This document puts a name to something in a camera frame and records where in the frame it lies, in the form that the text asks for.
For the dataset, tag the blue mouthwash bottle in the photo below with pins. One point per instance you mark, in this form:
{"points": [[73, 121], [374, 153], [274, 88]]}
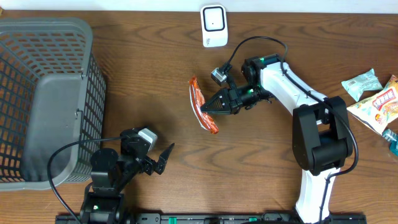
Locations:
{"points": [[391, 138]]}

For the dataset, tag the teal wet wipes pack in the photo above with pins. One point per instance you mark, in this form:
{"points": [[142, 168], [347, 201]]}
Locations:
{"points": [[356, 86]]}

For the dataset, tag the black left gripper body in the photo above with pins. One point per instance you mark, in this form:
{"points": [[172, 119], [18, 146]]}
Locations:
{"points": [[148, 165]]}

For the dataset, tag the grey plastic basket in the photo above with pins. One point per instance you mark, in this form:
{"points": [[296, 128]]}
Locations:
{"points": [[52, 102]]}

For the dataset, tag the orange Top chocolate bar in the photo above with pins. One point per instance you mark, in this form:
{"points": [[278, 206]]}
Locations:
{"points": [[197, 100]]}

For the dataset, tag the yellow wiper bag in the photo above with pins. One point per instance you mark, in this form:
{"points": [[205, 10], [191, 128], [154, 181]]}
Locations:
{"points": [[377, 111]]}

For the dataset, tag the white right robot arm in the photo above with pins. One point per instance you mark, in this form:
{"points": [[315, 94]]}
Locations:
{"points": [[320, 133]]}

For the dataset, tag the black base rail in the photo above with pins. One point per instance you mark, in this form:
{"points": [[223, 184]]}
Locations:
{"points": [[273, 217]]}

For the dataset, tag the white barcode scanner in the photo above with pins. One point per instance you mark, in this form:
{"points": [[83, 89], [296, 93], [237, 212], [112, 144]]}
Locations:
{"points": [[214, 26]]}

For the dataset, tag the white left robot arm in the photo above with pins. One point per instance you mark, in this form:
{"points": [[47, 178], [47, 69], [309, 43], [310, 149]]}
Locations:
{"points": [[112, 171]]}

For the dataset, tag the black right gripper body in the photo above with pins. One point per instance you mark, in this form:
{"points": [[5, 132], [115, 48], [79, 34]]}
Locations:
{"points": [[241, 96]]}

